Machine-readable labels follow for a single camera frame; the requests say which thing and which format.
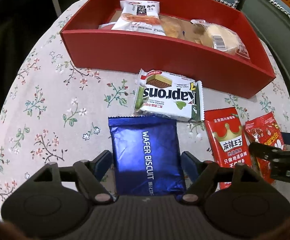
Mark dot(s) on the golden pastry in clear wrap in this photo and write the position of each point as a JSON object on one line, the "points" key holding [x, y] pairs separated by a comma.
{"points": [[181, 29]]}

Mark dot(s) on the small red white packet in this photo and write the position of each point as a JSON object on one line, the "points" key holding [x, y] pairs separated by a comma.
{"points": [[107, 25]]}

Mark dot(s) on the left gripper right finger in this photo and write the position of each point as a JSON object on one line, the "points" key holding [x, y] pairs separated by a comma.
{"points": [[204, 175]]}

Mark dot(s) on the blue wafer biscuit packet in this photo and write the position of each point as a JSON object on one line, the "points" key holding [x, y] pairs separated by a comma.
{"points": [[147, 157]]}

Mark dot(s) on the black side table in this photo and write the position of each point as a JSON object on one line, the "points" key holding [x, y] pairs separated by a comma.
{"points": [[22, 23]]}

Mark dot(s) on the green sofa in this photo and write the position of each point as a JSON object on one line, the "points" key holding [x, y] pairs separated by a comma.
{"points": [[273, 26]]}

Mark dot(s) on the red crown spicy strip packet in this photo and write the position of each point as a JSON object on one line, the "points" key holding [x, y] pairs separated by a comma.
{"points": [[226, 137]]}

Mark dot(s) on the green white Kaprons wafer pack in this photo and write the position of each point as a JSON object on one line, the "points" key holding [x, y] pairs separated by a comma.
{"points": [[170, 96]]}

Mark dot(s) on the red printed snack packet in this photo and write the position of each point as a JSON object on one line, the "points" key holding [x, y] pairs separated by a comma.
{"points": [[265, 130]]}

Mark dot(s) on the white noodle gluten snack packet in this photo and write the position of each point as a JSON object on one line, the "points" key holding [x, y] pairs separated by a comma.
{"points": [[139, 16]]}

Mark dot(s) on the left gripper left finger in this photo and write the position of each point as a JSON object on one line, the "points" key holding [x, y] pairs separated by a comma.
{"points": [[87, 175]]}

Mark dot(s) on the round bread in clear wrap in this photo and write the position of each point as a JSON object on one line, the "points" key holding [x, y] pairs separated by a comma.
{"points": [[219, 37]]}

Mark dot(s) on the red rectangular storage box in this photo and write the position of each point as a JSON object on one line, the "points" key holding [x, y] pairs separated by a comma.
{"points": [[126, 51]]}

